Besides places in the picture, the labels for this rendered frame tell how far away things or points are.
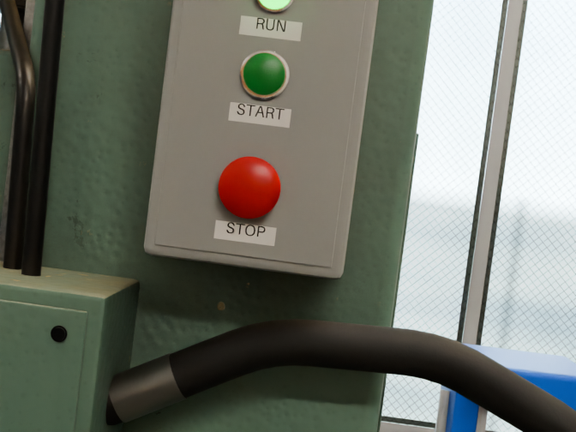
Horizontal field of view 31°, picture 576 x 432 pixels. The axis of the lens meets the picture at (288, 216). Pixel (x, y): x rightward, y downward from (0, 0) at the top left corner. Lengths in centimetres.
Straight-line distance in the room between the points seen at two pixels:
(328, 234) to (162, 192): 8
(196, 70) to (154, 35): 7
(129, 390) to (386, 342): 13
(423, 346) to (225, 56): 18
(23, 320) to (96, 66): 15
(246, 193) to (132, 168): 10
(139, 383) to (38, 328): 6
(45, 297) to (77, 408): 6
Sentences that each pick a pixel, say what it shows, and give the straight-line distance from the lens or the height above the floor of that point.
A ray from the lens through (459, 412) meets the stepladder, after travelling 131.
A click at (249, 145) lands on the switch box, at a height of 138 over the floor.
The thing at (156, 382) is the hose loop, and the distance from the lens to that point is 53.
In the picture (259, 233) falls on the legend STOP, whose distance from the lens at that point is 50.
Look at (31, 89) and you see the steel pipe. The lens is 57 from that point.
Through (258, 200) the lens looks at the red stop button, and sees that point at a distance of 49.
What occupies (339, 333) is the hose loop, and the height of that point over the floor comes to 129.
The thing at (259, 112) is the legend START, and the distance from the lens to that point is 50.
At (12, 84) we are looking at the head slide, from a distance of 64.
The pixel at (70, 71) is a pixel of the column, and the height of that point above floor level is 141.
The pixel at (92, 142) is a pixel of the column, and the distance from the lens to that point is 58.
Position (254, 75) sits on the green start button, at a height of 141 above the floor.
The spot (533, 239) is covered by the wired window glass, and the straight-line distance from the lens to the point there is 205.
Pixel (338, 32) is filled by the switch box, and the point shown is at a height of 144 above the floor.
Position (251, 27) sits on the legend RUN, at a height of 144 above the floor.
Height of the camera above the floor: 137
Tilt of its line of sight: 3 degrees down
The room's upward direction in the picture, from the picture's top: 7 degrees clockwise
